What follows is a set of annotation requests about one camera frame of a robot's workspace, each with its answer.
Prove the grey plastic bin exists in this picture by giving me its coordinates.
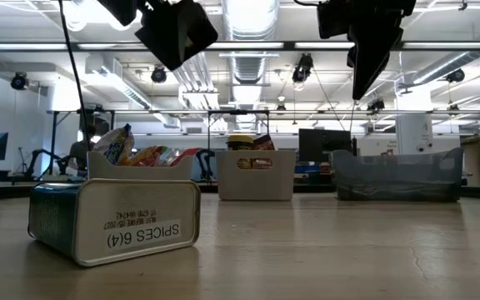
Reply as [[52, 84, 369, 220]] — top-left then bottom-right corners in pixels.
[[330, 147, 465, 203]]

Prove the red snack packet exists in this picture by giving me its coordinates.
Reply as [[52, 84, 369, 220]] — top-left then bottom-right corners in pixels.
[[156, 147, 203, 168]]

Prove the black ceiling spotlight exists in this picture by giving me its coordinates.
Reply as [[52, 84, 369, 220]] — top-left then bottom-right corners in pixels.
[[9, 71, 30, 92], [291, 52, 315, 84], [445, 67, 467, 84], [366, 97, 387, 115], [150, 64, 168, 84]]

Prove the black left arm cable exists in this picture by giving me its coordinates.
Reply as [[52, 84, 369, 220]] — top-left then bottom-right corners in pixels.
[[57, 0, 93, 141]]

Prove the narrow white plastic bin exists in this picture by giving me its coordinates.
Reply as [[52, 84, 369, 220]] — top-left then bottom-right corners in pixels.
[[215, 149, 297, 203]]

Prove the silver spice tin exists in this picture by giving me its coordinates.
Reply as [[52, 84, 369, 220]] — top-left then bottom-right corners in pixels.
[[27, 177, 203, 268]]

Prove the orange foil pouch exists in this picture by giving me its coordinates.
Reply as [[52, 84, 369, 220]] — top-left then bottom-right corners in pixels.
[[252, 134, 277, 152]]

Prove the silver ventilation duct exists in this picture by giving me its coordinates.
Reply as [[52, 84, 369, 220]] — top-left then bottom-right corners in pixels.
[[222, 0, 281, 134]]

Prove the white column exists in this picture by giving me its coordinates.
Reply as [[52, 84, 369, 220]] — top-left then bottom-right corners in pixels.
[[395, 112, 434, 156]]

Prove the yellow-lid jar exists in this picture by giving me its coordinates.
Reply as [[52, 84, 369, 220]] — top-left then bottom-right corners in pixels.
[[225, 134, 255, 152]]

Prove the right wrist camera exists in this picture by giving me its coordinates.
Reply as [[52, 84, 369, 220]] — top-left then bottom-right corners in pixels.
[[317, 0, 353, 40]]

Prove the yellow orange snack packet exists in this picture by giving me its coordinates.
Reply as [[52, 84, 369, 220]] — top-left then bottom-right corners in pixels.
[[119, 144, 170, 168]]

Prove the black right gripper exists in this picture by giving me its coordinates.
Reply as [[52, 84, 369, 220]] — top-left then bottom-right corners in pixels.
[[347, 0, 417, 101]]

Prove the black horizontal crossbar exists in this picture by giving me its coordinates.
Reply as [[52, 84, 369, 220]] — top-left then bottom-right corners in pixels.
[[0, 40, 480, 53]]

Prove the person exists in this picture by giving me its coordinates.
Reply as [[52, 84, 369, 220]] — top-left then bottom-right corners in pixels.
[[67, 123, 99, 178]]

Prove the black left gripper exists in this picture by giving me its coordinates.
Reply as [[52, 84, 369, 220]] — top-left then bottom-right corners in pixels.
[[97, 0, 219, 71]]

